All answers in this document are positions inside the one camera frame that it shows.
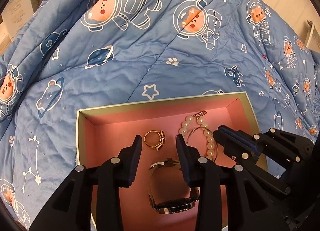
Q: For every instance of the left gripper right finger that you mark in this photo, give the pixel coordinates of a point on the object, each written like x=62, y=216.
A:
x=200, y=172

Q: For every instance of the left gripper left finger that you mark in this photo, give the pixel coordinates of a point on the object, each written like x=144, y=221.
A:
x=115, y=173

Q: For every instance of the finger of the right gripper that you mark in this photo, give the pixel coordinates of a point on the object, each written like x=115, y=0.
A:
x=237, y=145

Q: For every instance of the rose gold wristwatch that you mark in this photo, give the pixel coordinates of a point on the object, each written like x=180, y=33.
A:
x=168, y=194

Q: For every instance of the green box pink lining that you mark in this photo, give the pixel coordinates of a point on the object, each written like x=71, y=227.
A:
x=103, y=131

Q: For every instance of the blue astronaut bear quilt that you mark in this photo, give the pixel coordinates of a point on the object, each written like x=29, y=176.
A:
x=79, y=54

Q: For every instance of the white tall carton box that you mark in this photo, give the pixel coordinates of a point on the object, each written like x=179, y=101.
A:
x=13, y=18

